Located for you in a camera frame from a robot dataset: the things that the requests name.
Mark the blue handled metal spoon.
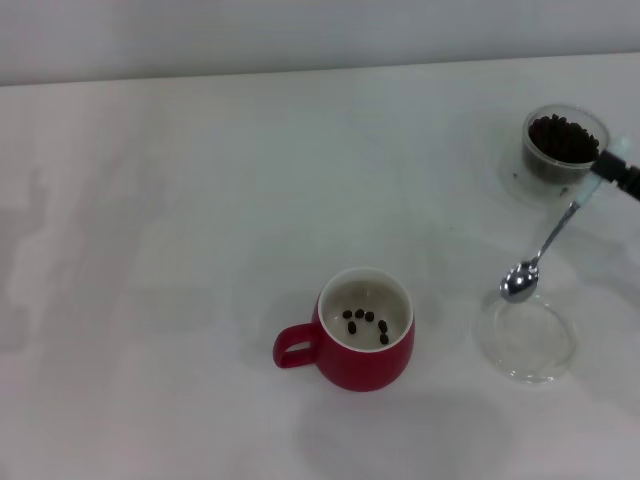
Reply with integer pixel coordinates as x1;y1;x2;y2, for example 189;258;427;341
499;134;632;304

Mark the red ceramic mug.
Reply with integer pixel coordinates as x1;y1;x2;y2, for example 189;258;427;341
272;266;416;393

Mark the pile of coffee beans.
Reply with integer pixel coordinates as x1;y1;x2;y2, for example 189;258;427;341
528;113;601;164

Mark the glass cup of coffee beans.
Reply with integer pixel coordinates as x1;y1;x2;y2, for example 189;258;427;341
499;123;616;214

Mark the small clear glass dish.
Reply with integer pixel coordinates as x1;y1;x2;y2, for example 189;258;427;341
476;292;584;386

